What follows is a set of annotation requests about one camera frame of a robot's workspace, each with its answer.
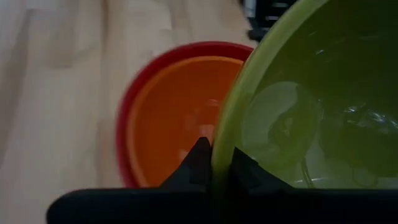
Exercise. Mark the orange bowl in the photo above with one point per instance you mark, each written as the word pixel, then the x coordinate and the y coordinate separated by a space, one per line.
pixel 174 124

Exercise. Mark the green bowl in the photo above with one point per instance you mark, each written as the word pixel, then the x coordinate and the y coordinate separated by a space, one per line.
pixel 311 93

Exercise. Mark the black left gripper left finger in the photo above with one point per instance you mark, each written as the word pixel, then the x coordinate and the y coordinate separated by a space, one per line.
pixel 194 172

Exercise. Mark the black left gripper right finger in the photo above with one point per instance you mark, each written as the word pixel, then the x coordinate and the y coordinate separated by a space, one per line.
pixel 248 175

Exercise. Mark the red bowl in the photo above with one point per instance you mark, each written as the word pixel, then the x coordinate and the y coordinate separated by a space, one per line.
pixel 136 84

